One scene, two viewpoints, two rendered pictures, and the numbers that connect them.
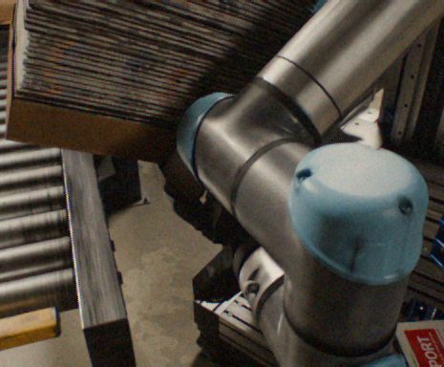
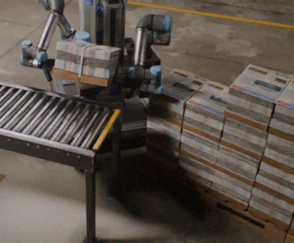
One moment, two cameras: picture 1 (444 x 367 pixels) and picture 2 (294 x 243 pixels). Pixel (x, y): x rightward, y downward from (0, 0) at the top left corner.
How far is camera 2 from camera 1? 2.62 m
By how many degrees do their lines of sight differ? 46
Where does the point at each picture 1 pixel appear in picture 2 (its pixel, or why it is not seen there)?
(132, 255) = (10, 154)
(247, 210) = (147, 76)
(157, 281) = not seen: hidden behind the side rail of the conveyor
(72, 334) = (29, 181)
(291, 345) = (154, 87)
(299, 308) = (155, 82)
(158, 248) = not seen: hidden behind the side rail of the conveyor
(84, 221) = (95, 103)
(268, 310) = (148, 87)
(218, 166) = (140, 74)
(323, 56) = (141, 59)
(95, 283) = (112, 106)
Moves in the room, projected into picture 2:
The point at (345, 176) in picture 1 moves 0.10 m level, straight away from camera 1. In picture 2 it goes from (156, 69) to (147, 62)
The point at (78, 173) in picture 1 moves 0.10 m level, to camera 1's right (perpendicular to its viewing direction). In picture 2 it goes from (78, 99) to (87, 92)
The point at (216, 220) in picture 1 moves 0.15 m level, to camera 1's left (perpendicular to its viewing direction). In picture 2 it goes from (130, 84) to (117, 93)
